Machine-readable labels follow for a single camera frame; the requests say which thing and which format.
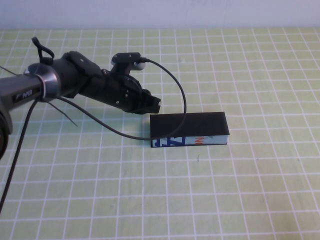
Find left wrist camera black cable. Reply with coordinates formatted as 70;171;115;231
0;57;188;210

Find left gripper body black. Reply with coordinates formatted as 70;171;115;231
99;70;149;114

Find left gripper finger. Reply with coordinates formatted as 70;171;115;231
135;103;159;115
144;89;162;107

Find black glasses case printed sides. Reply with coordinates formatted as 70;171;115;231
149;111;230;149

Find left camera mount bracket black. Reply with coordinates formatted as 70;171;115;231
111;61;135;79

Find left arm black cable tie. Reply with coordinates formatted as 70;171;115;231
39;97;78;128

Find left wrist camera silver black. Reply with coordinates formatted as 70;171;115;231
111;51;147;71

